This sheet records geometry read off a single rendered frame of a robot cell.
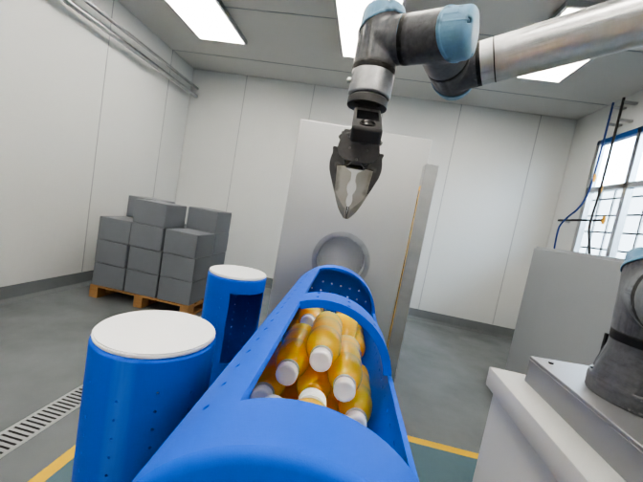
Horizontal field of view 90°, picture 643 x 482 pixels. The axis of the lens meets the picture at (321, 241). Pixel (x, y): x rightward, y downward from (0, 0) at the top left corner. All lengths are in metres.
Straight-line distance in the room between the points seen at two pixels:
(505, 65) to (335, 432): 0.62
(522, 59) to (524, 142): 5.22
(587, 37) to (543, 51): 0.06
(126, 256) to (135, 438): 3.38
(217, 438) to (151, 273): 3.77
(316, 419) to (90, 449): 0.73
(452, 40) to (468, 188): 4.99
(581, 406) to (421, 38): 0.59
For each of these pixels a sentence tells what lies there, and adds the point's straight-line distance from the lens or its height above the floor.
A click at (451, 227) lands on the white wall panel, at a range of 5.45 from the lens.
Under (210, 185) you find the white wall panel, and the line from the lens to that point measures 5.93.
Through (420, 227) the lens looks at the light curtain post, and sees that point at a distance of 1.55.
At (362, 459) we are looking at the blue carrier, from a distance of 0.29.
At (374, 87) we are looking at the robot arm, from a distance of 0.60.
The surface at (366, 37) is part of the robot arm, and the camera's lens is 0.63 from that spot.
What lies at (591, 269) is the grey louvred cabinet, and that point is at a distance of 2.74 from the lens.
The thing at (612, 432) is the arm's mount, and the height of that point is 1.19.
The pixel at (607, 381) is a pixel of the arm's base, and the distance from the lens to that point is 0.67.
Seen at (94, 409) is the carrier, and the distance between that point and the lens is 0.92.
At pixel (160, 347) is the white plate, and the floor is 1.04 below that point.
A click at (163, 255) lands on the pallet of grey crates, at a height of 0.63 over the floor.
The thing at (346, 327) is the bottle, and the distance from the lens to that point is 0.85.
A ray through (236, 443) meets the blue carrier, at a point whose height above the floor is 1.23.
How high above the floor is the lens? 1.40
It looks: 5 degrees down
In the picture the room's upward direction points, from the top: 10 degrees clockwise
